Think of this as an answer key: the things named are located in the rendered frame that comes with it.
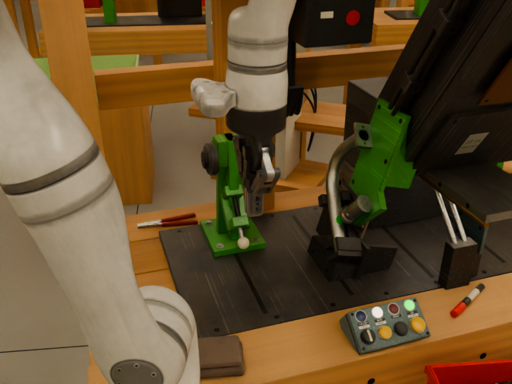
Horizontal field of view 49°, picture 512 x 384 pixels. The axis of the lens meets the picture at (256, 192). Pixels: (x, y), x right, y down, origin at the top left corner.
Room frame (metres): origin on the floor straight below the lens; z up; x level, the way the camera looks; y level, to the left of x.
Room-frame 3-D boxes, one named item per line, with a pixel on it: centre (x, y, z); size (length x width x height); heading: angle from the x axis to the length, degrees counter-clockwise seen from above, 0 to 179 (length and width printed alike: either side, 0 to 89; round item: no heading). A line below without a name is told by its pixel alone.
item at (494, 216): (1.12, -0.45, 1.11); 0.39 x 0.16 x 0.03; 18
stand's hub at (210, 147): (1.18, 0.11, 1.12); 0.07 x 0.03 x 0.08; 18
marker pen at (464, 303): (0.94, -0.44, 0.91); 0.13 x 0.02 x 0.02; 136
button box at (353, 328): (0.85, -0.25, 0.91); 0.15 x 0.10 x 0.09; 108
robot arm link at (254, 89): (0.65, 0.02, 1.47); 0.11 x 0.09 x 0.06; 108
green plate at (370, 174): (1.11, -0.29, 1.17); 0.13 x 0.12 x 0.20; 108
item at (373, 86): (1.36, -0.40, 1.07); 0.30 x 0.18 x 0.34; 108
